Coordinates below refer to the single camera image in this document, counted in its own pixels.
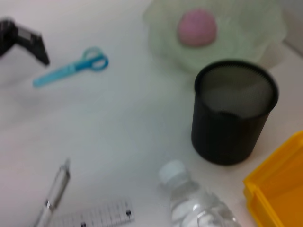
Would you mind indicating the clear plastic ruler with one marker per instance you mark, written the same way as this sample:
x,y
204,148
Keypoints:
x,y
101,215

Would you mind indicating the green translucent fruit bowl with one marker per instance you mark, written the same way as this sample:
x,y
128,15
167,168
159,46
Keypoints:
x,y
248,35

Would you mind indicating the pink toy peach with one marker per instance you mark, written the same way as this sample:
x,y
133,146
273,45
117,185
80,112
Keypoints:
x,y
196,28

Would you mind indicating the blue and teal scissors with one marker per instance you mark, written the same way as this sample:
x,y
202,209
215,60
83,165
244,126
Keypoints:
x,y
71,68

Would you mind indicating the silver ballpoint pen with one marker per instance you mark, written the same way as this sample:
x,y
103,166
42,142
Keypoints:
x,y
55,194

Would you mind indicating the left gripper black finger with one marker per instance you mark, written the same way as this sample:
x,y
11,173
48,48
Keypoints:
x,y
35,49

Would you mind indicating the yellow plastic bin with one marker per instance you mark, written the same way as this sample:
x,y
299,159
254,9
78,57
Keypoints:
x,y
279,184

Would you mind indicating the clear bottle with green label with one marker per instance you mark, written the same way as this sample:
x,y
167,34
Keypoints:
x,y
189,203

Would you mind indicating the black mesh cup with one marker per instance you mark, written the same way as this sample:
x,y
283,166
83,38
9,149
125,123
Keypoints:
x,y
227,137

